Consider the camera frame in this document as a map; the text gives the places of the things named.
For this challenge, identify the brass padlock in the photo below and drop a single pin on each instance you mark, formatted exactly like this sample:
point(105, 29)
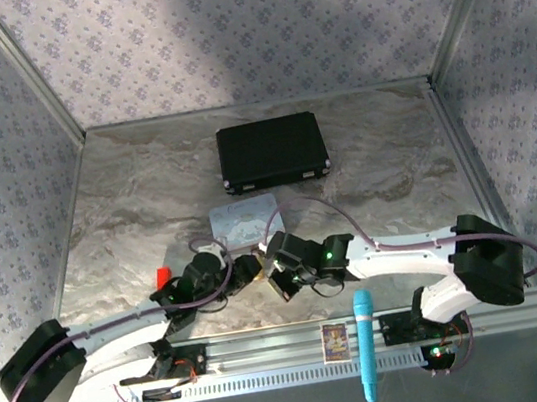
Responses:
point(259, 269)

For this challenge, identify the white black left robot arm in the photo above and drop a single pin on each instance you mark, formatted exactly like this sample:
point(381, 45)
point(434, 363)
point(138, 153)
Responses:
point(116, 330)

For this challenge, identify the red plastic object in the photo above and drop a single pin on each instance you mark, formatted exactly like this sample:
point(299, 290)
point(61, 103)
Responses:
point(163, 276)

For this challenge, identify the colourful playing card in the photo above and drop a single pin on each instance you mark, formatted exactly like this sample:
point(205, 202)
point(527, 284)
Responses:
point(334, 343)

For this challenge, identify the blue toy microphone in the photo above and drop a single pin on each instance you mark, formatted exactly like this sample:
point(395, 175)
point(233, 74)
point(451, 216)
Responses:
point(367, 343)

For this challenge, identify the black hard case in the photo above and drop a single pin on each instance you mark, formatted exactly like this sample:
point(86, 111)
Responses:
point(272, 152)

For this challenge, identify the aluminium mounting rail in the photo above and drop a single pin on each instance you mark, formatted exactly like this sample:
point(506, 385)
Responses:
point(279, 343)

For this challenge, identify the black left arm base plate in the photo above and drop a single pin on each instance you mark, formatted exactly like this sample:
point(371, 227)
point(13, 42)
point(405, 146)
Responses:
point(191, 361)

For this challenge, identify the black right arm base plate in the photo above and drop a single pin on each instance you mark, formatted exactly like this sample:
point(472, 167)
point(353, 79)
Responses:
point(399, 328)

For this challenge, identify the aluminium side rail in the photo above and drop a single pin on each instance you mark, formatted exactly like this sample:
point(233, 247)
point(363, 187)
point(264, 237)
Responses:
point(479, 189)

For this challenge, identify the aluminium corner post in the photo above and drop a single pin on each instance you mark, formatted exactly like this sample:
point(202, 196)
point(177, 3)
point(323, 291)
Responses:
point(32, 74)
point(463, 0)

